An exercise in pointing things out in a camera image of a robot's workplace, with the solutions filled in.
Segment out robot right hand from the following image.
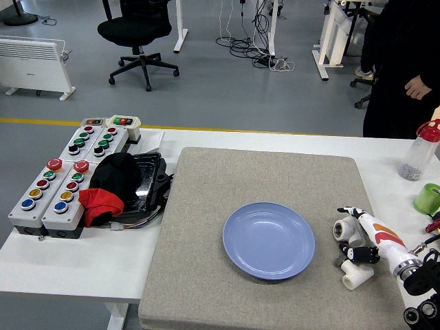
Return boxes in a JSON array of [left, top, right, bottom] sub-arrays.
[[336, 205, 415, 271]]

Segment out clear bottle red cap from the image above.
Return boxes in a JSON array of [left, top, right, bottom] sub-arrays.
[[397, 119, 440, 182]]

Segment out white panel heater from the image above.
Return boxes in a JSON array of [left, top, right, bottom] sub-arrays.
[[0, 38, 76, 102]]

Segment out person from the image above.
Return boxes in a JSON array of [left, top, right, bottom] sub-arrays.
[[359, 0, 440, 140]]

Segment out power strip with plugs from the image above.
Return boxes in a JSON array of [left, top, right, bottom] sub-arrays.
[[252, 56, 296, 73]]

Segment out white tee pipe fitting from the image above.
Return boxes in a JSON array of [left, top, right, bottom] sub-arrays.
[[331, 254, 375, 292]]

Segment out cream green-red switch box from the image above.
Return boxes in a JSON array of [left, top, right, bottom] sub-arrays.
[[104, 115, 142, 144]]

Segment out black cloth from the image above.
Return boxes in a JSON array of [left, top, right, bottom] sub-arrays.
[[88, 152, 142, 207]]

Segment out white elbow pipe fitting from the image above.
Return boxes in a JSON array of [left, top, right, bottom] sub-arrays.
[[332, 217, 366, 248]]

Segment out red cloth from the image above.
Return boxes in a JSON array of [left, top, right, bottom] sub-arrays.
[[78, 188, 125, 228]]

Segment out red clip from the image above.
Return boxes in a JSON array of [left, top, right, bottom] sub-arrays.
[[425, 211, 440, 234]]

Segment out white desk leg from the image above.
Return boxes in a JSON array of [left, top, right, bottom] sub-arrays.
[[266, 0, 279, 58], [173, 0, 189, 54]]

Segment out grey five-button control box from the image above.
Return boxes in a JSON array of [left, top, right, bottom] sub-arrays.
[[41, 159, 91, 240], [7, 157, 65, 237]]

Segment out grey four-button control box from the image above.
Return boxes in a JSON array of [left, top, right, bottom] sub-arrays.
[[84, 126, 130, 163], [58, 124, 104, 162]]

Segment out coloured wire bundle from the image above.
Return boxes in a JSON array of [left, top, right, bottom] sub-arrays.
[[109, 206, 166, 232]]

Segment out black floor cable bundle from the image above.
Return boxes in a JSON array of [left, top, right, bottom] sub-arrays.
[[215, 0, 276, 66]]

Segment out grey-brown table mat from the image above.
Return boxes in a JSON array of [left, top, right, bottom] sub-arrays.
[[138, 146, 412, 330]]

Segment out black plastic tray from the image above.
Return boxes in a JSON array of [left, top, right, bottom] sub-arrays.
[[120, 152, 175, 221]]

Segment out white shoe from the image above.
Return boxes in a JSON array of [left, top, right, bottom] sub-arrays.
[[353, 65, 375, 80]]

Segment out black stand base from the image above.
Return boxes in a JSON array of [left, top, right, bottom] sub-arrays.
[[3, 0, 39, 27]]

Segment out black office chair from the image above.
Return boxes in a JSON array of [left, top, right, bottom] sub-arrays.
[[97, 0, 180, 92]]

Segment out person's hand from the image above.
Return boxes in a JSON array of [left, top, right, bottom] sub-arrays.
[[404, 74, 433, 101]]

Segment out white table leg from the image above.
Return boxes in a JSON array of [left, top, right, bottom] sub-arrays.
[[104, 302, 130, 330]]

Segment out blue round plate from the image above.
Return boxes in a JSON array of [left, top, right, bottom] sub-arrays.
[[222, 201, 316, 281]]

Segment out black chair base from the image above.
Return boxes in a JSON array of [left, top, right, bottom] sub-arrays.
[[349, 78, 374, 110]]

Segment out white desk frame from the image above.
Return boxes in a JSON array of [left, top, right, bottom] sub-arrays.
[[311, 0, 382, 82]]

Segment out white paper sheet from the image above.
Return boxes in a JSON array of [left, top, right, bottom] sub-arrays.
[[139, 131, 166, 154]]

